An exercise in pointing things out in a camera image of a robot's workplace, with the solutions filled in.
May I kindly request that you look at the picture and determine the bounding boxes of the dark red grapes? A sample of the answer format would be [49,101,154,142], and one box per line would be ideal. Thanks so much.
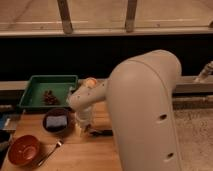
[43,90,59,105]

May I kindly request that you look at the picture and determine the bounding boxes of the blue sponge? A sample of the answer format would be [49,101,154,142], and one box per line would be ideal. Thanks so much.
[46,115,67,128]

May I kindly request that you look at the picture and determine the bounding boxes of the green plastic tray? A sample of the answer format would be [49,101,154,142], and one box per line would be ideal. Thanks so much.
[19,75,78,110]

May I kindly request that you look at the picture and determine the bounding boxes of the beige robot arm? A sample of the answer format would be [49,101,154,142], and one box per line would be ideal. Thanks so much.
[68,50,182,171]

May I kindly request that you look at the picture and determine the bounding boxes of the black handled brush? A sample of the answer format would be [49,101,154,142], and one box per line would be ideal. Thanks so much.
[85,125,113,137]

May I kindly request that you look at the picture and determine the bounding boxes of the orange red bowl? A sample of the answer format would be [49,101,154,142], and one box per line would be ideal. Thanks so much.
[8,135,40,166]

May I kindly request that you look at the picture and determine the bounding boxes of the yellow lit cup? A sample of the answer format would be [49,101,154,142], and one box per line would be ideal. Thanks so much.
[83,77,97,88]

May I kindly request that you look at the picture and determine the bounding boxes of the metal fork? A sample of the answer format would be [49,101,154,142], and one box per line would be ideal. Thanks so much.
[36,140,64,167]

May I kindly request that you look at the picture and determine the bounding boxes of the grey corrugated hose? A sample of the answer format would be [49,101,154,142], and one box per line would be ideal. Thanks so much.
[194,60,213,83]

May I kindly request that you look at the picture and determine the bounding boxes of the dark brown bowl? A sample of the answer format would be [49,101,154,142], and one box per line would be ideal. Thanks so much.
[42,108,70,133]

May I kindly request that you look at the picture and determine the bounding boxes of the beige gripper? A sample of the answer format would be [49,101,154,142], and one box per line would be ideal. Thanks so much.
[76,106,93,136]

